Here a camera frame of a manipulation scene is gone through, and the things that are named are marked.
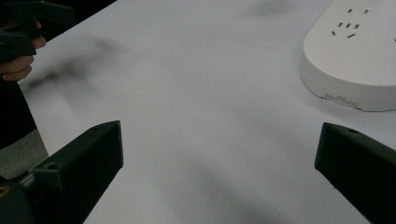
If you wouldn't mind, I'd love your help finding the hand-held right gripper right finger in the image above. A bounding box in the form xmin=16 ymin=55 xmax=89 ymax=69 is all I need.
xmin=314 ymin=121 xmax=396 ymax=224

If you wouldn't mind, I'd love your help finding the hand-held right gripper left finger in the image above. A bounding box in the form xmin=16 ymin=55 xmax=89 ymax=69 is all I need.
xmin=28 ymin=119 xmax=124 ymax=224

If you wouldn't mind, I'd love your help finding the white power strip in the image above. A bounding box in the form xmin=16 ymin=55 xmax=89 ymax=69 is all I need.
xmin=299 ymin=0 xmax=396 ymax=112

